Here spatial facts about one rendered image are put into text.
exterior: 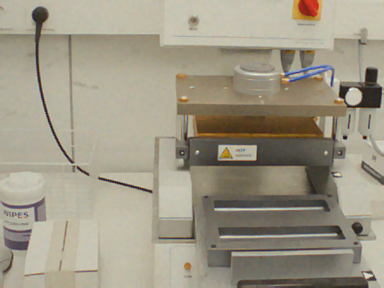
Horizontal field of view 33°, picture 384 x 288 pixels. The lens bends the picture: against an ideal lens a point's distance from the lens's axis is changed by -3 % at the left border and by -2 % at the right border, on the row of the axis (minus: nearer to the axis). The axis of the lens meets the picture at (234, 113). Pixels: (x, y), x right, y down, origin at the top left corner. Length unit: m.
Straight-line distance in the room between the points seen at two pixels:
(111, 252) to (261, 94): 0.46
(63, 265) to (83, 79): 0.65
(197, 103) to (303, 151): 0.18
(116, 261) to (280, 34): 0.53
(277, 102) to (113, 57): 0.67
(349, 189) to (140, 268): 0.45
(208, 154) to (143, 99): 0.64
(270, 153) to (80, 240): 0.38
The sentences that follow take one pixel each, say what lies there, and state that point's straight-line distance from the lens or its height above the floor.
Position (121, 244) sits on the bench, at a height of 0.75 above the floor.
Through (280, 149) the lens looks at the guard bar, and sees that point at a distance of 1.04.
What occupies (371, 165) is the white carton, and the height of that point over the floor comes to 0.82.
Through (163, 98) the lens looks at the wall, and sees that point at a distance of 1.64.
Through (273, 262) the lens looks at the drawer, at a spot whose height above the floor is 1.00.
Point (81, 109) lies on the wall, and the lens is 1.66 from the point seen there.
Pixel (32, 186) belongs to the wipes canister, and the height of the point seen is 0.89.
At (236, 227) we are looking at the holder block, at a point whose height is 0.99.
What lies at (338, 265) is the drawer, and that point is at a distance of 0.81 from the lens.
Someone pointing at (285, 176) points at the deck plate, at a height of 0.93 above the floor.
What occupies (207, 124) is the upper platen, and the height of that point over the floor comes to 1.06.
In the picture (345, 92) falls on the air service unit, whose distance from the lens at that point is 1.26.
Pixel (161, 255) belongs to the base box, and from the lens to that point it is 0.99.
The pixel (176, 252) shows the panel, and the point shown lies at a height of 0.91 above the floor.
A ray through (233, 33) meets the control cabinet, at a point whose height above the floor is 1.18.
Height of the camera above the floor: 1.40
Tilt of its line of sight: 17 degrees down
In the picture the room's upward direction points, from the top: 3 degrees clockwise
